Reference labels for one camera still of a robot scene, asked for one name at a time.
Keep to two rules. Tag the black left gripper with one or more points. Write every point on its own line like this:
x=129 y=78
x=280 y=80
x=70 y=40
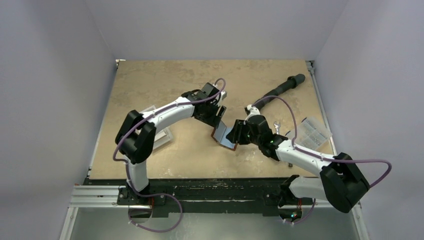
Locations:
x=213 y=120

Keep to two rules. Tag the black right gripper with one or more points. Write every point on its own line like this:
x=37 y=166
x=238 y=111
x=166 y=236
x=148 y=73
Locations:
x=240 y=133

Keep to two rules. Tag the brown leather card holder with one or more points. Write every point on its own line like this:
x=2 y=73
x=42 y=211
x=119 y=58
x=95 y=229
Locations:
x=219 y=134

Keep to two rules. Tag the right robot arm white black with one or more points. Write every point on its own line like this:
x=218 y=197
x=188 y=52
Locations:
x=337 y=179

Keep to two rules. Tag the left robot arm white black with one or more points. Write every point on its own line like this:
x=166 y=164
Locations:
x=136 y=136

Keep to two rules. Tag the small silver wrench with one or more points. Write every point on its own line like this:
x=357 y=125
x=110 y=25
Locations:
x=277 y=126

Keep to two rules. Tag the clear plastic bin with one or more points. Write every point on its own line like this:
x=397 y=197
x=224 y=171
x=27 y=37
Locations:
x=162 y=138

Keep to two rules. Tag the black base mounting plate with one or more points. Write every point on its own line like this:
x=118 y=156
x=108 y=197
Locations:
x=268 y=196

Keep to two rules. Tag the clear plastic screw organizer box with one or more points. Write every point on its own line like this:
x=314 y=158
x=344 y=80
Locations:
x=312 y=134

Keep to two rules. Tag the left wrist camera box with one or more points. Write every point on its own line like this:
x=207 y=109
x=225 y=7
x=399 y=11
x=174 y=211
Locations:
x=222 y=95

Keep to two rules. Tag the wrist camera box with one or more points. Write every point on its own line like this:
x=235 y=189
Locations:
x=251 y=111
x=222 y=95

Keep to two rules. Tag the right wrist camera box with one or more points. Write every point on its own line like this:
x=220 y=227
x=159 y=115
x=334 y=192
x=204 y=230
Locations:
x=251 y=111

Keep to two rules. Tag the aluminium rail at table edge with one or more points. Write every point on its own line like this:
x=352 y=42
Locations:
x=323 y=118

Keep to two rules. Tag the aluminium front frame rail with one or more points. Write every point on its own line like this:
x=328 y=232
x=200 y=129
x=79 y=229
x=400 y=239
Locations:
x=94 y=196

